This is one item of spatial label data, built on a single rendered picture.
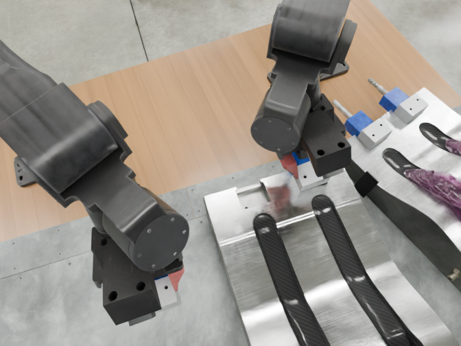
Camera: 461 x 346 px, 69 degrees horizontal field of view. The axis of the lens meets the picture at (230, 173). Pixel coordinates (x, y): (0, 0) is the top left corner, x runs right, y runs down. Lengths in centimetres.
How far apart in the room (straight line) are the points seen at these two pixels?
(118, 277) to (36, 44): 215
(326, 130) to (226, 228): 24
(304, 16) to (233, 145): 42
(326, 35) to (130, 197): 25
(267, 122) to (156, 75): 55
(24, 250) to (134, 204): 49
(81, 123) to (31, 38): 217
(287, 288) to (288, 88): 32
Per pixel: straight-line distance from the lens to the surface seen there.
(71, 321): 69
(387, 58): 99
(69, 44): 232
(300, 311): 56
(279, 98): 36
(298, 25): 38
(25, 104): 33
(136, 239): 28
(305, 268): 57
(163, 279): 49
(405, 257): 72
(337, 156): 41
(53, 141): 31
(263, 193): 62
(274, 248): 57
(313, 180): 56
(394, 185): 70
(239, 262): 56
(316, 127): 43
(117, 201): 29
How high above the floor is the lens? 143
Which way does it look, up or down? 63 degrees down
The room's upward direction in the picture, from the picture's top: straight up
